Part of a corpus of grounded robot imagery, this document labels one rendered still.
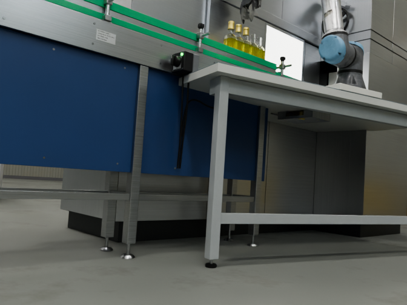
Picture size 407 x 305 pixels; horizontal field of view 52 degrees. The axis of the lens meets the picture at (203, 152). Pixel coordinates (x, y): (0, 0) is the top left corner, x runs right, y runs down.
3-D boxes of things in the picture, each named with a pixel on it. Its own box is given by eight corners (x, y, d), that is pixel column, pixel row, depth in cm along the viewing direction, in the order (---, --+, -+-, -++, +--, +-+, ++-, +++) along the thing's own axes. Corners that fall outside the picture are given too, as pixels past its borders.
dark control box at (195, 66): (186, 77, 177) (187, 58, 178) (198, 75, 171) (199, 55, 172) (171, 73, 172) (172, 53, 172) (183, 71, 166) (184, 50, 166)
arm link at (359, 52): (367, 73, 197) (368, 45, 198) (355, 66, 188) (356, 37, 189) (343, 76, 206) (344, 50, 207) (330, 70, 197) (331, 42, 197)
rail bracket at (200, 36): (200, 55, 186) (202, 26, 186) (211, 52, 180) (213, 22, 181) (193, 52, 183) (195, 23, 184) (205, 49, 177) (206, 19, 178)
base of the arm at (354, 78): (372, 93, 195) (373, 72, 196) (353, 87, 186) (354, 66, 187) (345, 97, 207) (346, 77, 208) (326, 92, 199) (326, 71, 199)
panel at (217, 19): (298, 89, 286) (301, 41, 288) (302, 89, 284) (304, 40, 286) (203, 57, 225) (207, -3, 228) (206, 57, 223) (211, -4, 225)
